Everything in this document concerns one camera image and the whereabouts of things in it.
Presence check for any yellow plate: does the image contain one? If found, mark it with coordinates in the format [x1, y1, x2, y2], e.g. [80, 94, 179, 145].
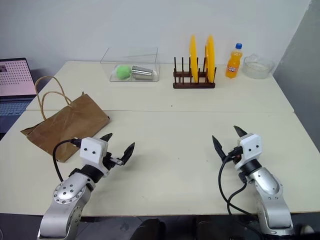
[204, 34, 216, 83]
[188, 34, 200, 83]

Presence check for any silver metal cup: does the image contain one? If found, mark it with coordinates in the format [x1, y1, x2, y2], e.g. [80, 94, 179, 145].
[130, 65, 154, 80]

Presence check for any clear glass bowl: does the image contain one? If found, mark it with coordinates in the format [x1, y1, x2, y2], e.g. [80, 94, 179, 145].
[242, 52, 276, 80]

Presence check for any clear plastic box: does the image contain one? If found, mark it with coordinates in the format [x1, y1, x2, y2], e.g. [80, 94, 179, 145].
[100, 46, 161, 83]

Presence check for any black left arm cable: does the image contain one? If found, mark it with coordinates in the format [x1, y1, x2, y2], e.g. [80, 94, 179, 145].
[52, 138, 81, 182]

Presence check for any dark wooden plate rack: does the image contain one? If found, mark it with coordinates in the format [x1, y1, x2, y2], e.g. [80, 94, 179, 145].
[172, 56, 216, 90]

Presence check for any orange soda bottle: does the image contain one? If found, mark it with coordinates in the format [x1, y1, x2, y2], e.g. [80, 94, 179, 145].
[225, 42, 244, 79]

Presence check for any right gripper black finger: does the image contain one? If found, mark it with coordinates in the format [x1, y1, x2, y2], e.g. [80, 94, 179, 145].
[211, 135, 230, 161]
[233, 125, 248, 138]

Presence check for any open laptop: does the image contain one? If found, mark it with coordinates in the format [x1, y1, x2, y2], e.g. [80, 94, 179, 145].
[0, 57, 38, 135]

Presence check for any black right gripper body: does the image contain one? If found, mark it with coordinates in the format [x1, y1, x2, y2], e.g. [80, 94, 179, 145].
[225, 146, 243, 171]

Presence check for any dark rounded shape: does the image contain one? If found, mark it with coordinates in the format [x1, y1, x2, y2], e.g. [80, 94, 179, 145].
[131, 218, 167, 240]

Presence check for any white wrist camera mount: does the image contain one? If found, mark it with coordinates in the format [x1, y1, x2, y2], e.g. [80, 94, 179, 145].
[236, 133, 263, 171]
[79, 136, 111, 176]

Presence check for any green fluffy ball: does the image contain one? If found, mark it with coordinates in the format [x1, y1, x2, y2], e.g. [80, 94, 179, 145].
[115, 64, 133, 80]

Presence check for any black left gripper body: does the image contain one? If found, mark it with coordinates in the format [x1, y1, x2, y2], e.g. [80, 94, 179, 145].
[102, 151, 125, 171]

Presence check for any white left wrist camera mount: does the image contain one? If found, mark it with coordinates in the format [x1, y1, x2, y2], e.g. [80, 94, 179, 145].
[79, 136, 111, 176]

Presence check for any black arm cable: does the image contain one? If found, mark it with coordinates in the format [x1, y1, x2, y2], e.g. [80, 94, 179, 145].
[52, 138, 81, 182]
[217, 147, 263, 237]

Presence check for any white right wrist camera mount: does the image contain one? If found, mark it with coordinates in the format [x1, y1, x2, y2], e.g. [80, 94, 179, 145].
[236, 133, 263, 171]

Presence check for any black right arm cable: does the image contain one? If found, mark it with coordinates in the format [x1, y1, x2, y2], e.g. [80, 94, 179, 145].
[217, 147, 263, 237]

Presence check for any brown paper bag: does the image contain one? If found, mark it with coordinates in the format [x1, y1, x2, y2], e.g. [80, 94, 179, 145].
[20, 76, 111, 164]

